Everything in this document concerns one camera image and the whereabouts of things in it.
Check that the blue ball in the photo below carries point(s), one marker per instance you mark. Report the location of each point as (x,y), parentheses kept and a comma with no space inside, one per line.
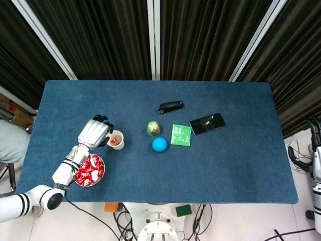
(159,144)

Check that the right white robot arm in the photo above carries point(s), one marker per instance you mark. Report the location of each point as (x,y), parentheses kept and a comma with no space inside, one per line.
(318,200)

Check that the dark green pad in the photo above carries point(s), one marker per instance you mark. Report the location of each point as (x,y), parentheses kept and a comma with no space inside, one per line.
(183,211)

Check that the black smartphone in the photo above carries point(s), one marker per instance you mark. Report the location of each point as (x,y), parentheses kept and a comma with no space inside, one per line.
(207,123)

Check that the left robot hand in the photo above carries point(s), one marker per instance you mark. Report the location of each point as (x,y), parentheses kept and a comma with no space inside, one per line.
(94,133)

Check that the white partition frame post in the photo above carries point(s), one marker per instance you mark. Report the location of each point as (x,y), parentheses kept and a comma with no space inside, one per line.
(44,37)
(258,37)
(150,37)

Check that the brown cardboard box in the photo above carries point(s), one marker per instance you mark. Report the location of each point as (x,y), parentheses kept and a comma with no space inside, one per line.
(7,103)

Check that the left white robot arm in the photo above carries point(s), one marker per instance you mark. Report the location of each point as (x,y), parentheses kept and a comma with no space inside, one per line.
(62,173)

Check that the red candy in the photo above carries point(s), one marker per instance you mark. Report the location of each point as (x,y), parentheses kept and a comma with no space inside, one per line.
(101,167)
(85,163)
(114,142)
(87,182)
(100,174)
(84,173)
(96,160)

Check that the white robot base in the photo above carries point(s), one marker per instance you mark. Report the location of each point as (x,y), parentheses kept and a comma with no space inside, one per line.
(158,226)

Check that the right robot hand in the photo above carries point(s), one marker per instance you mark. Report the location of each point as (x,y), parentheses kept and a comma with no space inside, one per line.
(317,160)

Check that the white frame rail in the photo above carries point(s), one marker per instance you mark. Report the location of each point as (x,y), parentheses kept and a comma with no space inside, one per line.
(293,136)
(17,98)

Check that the silver metal plate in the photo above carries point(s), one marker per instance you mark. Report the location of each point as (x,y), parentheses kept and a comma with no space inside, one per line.
(94,175)

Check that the green sachet packet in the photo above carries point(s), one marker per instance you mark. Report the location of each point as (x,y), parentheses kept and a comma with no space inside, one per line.
(181,134)

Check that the blue felt table cloth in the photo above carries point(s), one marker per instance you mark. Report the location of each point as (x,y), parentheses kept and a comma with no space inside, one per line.
(175,175)

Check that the black stapler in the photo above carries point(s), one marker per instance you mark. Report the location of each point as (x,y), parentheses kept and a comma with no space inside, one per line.
(171,106)

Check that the black office chair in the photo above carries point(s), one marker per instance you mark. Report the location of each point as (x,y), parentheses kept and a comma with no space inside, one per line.
(11,175)

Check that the orange box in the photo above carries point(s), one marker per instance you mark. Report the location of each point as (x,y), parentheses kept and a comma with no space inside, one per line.
(111,207)

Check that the black pleated curtain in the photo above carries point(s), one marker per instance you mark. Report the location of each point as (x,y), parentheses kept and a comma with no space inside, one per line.
(296,62)
(100,37)
(20,50)
(205,37)

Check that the white paper cup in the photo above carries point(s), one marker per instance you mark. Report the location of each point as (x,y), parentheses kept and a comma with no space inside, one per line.
(121,146)

